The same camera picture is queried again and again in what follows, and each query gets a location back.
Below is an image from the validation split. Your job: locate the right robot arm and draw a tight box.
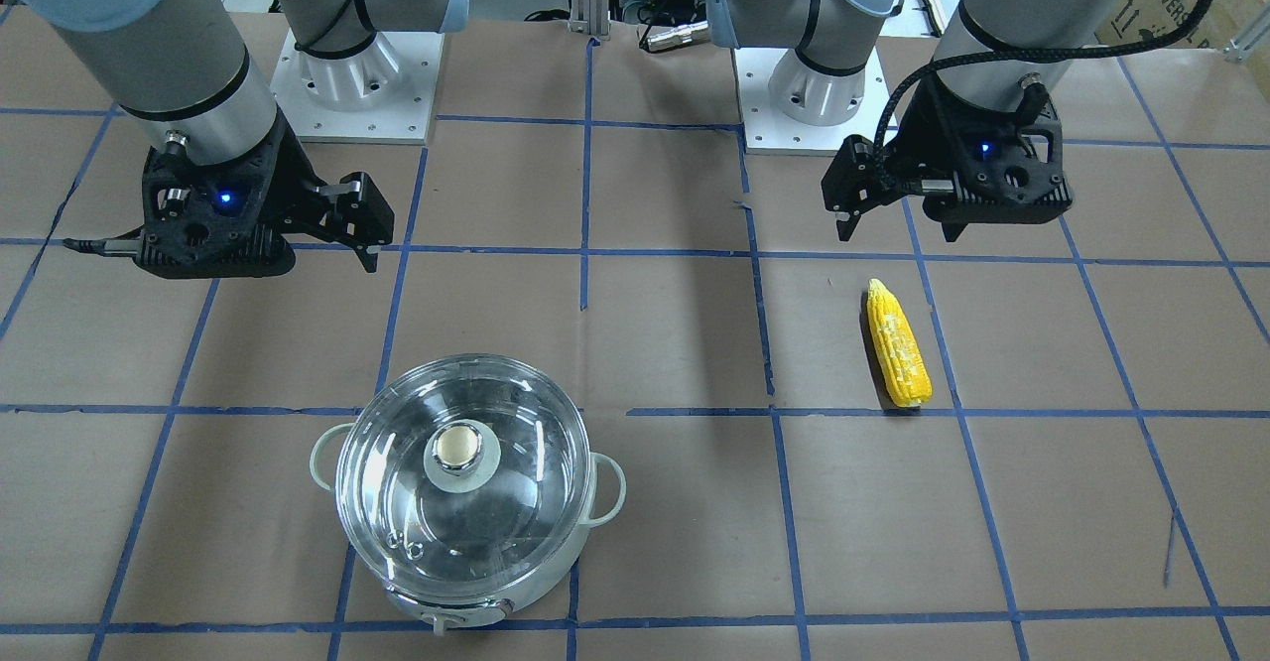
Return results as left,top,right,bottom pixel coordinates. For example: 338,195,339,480
23,0,470,280

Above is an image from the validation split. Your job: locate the pale green cooking pot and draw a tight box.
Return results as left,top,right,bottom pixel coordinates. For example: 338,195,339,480
310,353,627,636

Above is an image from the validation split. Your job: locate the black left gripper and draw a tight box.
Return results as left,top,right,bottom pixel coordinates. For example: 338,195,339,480
822,74,1074,243

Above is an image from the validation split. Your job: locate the yellow corn cob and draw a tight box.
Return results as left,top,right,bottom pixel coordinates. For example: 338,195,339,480
865,278,933,408

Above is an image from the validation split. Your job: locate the silver cylindrical connector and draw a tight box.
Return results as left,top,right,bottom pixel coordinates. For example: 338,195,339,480
639,22,711,53

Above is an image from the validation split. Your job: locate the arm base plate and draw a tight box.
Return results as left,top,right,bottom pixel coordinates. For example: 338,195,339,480
271,32,445,145
733,48,890,156

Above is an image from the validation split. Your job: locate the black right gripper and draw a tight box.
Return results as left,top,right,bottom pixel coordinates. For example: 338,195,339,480
138,112,395,278

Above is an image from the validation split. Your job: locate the glass pot lid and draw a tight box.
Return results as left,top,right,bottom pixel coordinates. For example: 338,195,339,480
335,353,588,583

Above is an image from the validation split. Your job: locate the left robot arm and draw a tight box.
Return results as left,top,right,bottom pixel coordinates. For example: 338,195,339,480
704,0,1214,242

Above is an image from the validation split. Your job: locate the black braided cable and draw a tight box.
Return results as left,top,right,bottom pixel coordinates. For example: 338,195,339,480
871,0,1220,161

